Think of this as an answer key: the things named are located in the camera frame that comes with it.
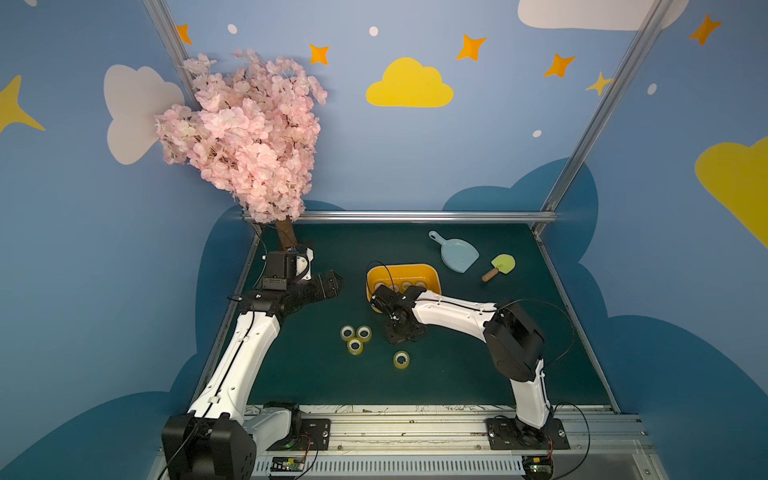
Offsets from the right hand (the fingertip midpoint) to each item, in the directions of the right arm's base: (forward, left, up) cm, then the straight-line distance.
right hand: (400, 333), depth 90 cm
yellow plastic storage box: (+25, +1, -5) cm, 26 cm away
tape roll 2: (+20, -7, -2) cm, 21 cm away
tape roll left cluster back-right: (0, +11, -1) cm, 11 cm away
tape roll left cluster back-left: (0, +16, -1) cm, 16 cm away
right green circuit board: (-31, -36, -5) cm, 47 cm away
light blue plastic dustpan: (+36, -21, -2) cm, 41 cm away
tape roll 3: (-8, -1, -1) cm, 8 cm away
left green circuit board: (-34, +27, -3) cm, 44 cm away
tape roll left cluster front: (-5, +13, -1) cm, 14 cm away
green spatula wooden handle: (+32, -38, -3) cm, 50 cm away
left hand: (+6, +20, +19) cm, 28 cm away
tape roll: (+19, -1, -2) cm, 19 cm away
